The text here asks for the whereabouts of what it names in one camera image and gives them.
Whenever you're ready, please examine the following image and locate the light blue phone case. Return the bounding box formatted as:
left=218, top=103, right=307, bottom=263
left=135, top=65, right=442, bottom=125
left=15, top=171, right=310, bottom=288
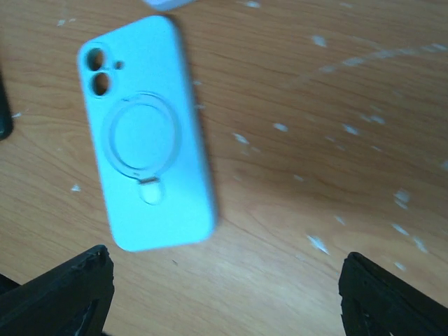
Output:
left=77, top=15, right=218, bottom=252

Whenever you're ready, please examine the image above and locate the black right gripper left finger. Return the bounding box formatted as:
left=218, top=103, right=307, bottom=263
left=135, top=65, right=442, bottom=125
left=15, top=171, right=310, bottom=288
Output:
left=1, top=245, right=115, bottom=335

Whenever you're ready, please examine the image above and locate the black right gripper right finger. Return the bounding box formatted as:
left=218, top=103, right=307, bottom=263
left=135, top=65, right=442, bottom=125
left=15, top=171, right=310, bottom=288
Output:
left=338, top=252, right=447, bottom=335

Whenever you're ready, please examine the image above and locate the black smartphone blue edge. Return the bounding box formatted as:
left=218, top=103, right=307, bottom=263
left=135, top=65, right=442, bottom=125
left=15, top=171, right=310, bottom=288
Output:
left=0, top=78, right=13, bottom=140

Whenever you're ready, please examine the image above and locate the lavender phone case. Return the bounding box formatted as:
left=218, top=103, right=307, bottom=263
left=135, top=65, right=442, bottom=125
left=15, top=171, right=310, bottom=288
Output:
left=143, top=0, right=195, bottom=11

